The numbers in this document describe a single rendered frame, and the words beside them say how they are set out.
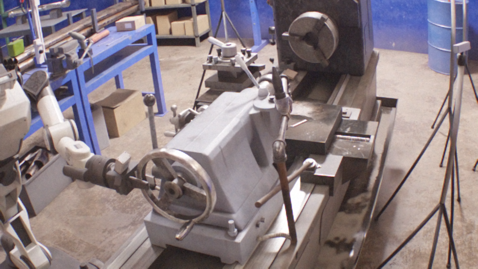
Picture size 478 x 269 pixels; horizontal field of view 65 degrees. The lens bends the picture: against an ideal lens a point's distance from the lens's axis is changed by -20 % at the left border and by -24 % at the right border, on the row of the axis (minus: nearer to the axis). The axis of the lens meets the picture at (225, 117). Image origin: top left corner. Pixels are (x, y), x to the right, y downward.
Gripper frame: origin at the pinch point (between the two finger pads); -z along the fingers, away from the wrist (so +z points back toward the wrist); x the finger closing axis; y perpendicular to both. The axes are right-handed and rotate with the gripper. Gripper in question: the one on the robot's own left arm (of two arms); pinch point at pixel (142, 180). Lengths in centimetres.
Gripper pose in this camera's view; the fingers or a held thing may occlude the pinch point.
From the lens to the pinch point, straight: 122.1
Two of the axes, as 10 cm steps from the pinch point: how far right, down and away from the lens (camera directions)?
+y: -1.1, -9.0, -4.2
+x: -4.2, 4.3, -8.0
